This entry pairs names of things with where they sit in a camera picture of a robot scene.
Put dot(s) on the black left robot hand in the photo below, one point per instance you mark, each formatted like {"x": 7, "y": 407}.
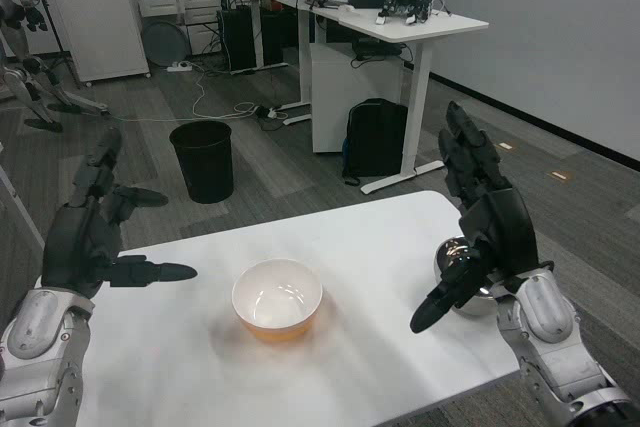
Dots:
{"x": 82, "y": 242}

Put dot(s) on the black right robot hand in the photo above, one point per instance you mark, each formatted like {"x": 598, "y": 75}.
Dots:
{"x": 492, "y": 227}

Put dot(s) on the orange plastic bowl white inside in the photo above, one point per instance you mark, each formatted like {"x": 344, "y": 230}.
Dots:
{"x": 276, "y": 299}

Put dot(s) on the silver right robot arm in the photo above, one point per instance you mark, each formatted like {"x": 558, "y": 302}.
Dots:
{"x": 555, "y": 332}

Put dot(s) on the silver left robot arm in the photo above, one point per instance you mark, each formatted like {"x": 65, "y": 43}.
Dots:
{"x": 45, "y": 347}

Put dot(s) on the shiny steel bowl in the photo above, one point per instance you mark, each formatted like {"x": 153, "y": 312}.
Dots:
{"x": 457, "y": 259}

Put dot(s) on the black waste bin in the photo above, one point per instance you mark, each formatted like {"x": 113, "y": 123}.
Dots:
{"x": 204, "y": 162}

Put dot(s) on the black backpack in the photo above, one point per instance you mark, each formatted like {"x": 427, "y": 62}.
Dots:
{"x": 375, "y": 137}

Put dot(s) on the grey humanoid robot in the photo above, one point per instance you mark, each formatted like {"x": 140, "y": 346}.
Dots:
{"x": 30, "y": 62}

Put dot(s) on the white power strip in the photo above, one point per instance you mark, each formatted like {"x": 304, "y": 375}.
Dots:
{"x": 178, "y": 66}

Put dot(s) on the round grey tray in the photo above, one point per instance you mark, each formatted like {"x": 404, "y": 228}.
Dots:
{"x": 164, "y": 42}

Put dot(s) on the white standing desk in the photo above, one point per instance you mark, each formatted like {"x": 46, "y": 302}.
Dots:
{"x": 400, "y": 27}

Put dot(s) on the white drawer unit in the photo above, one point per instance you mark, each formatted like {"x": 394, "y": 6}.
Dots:
{"x": 180, "y": 17}

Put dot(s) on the black computer tower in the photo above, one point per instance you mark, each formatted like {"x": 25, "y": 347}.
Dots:
{"x": 239, "y": 39}

